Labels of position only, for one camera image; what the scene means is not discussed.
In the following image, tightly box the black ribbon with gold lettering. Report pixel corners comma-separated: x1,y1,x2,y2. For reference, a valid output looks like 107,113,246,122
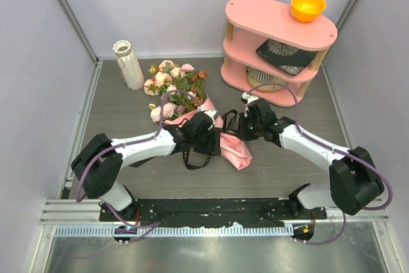
129,109,243,171

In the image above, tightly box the pink wrapping paper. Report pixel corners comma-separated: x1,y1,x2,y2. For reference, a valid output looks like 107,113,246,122
164,96,252,170

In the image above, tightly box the pink artificial flower bouquet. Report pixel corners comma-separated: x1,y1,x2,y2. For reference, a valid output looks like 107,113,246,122
143,60,208,123

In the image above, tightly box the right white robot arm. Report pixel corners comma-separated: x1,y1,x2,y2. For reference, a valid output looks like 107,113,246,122
238,94,385,219

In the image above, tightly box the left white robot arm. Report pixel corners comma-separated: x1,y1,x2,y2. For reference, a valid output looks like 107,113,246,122
71,109,220,221

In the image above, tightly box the white ribbed ceramic vase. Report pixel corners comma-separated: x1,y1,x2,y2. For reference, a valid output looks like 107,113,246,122
112,40,144,90

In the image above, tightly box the striped ceramic bowl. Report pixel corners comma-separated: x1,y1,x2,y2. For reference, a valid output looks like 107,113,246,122
245,66,288,93

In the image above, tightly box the pink three-tier shelf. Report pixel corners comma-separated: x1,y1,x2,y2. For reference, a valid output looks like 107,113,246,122
221,0,337,107

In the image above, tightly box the black floral square plate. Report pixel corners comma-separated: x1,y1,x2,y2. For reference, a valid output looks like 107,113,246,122
256,39,317,76

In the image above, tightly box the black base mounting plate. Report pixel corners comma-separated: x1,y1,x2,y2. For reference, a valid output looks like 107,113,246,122
119,198,327,228

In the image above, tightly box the orange plastic bowl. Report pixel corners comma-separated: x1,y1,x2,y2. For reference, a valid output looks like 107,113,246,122
291,0,327,22

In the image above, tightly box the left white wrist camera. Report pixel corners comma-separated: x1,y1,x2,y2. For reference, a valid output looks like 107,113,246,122
197,105,218,124

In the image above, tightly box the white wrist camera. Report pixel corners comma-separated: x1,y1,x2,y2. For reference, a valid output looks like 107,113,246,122
197,105,218,124
241,92,259,117

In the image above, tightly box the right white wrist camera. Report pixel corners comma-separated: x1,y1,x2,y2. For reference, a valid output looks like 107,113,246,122
241,92,259,117

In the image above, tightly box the white perforated cable duct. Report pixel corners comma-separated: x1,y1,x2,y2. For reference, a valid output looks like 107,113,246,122
54,223,293,238

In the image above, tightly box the aluminium frame rail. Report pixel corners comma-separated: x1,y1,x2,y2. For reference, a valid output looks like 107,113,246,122
38,199,389,225

